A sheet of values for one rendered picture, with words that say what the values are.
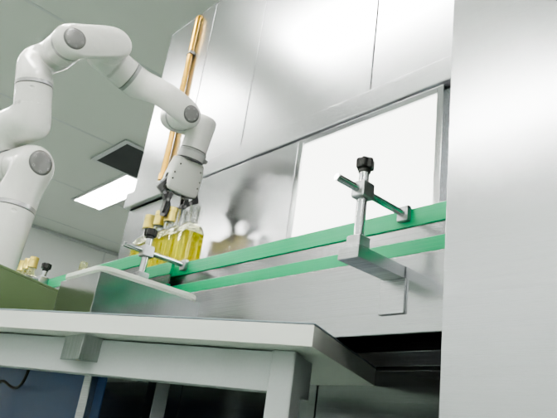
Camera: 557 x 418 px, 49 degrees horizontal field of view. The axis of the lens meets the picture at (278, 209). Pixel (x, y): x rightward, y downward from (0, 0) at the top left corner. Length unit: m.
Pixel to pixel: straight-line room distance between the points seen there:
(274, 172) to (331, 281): 0.61
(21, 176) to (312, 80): 0.79
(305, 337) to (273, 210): 0.70
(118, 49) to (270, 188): 0.51
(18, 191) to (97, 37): 0.41
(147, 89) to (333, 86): 0.48
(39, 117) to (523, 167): 1.12
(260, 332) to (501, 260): 0.40
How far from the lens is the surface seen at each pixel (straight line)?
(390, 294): 0.97
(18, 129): 1.54
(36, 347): 1.24
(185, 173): 1.72
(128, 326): 1.06
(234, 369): 1.00
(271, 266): 1.23
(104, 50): 1.58
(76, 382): 1.60
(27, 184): 1.48
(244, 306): 1.23
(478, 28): 0.85
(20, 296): 1.36
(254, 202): 1.64
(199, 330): 0.99
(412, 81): 1.42
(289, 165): 1.58
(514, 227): 0.69
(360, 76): 1.59
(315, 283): 1.09
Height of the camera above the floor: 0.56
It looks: 22 degrees up
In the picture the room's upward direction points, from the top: 8 degrees clockwise
